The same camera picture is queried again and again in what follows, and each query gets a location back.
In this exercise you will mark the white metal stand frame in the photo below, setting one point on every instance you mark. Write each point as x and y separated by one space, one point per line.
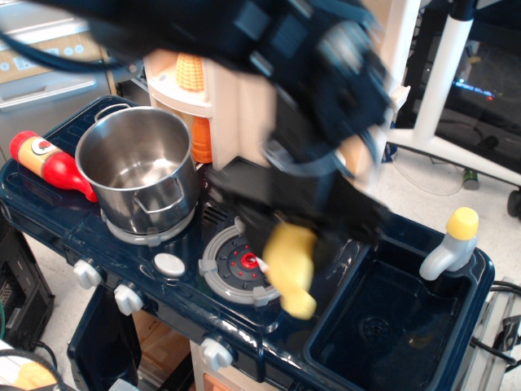
422 138

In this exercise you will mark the red toy ketchup bottle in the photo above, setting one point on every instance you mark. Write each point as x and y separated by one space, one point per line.
50 163

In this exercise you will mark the navy toy kitchen counter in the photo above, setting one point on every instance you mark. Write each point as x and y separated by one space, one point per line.
378 325

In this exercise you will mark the white right stove knob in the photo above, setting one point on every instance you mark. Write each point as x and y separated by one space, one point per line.
216 355

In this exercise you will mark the orange toy carrot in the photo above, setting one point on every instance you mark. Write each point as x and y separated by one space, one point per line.
201 140

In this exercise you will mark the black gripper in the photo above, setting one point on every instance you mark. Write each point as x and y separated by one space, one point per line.
303 184

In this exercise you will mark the grey stove burner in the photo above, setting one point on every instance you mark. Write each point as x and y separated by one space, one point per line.
153 237
233 271

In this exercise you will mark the grey yellow toy faucet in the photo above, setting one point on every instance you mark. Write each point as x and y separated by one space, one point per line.
456 247

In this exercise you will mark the white left stove knob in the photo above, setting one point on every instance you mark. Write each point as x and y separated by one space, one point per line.
87 276

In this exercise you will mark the black caster wheel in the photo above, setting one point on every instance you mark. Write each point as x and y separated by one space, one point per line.
514 204

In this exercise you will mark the yellow toy corn cob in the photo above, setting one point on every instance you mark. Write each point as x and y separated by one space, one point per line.
189 72

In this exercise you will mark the white middle stove knob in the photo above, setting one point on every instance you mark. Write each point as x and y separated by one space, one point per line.
127 300

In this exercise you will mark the black box on floor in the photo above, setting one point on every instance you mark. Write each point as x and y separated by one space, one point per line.
25 295

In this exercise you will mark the yellow toy banana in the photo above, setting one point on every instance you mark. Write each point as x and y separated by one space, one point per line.
289 257

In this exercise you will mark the grey right stove burner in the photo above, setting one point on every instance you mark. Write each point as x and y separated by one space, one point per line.
233 271

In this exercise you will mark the yellow object bottom left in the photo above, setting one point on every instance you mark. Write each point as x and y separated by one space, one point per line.
33 375

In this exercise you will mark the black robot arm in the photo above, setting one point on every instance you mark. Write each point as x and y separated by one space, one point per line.
320 58

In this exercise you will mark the grey round stove button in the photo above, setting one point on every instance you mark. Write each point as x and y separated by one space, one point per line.
169 265

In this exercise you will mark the stainless steel pot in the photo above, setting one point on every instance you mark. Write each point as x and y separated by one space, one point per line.
138 162

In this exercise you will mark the cream toy kitchen shelf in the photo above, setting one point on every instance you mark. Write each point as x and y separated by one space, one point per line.
241 108

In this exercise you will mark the white stove knob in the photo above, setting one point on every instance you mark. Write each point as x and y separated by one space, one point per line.
216 355
127 300
87 276

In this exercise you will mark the grey left stove burner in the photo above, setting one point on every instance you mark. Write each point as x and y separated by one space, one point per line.
153 237

